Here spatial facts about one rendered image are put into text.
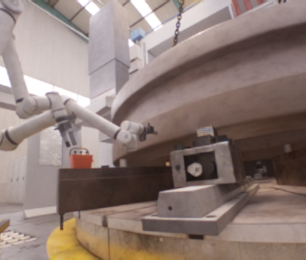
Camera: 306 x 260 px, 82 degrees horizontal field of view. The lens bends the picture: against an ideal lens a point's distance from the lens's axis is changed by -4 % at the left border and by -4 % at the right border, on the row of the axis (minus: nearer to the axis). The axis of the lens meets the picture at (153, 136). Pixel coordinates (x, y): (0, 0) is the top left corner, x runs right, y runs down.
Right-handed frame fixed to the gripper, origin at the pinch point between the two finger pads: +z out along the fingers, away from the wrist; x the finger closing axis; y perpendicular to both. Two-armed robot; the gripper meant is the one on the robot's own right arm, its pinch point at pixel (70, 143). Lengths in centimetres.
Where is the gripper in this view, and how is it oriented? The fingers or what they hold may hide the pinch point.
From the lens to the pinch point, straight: 126.3
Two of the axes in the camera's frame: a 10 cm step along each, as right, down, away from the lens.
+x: 6.4, -1.3, -7.6
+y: -7.0, 3.1, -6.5
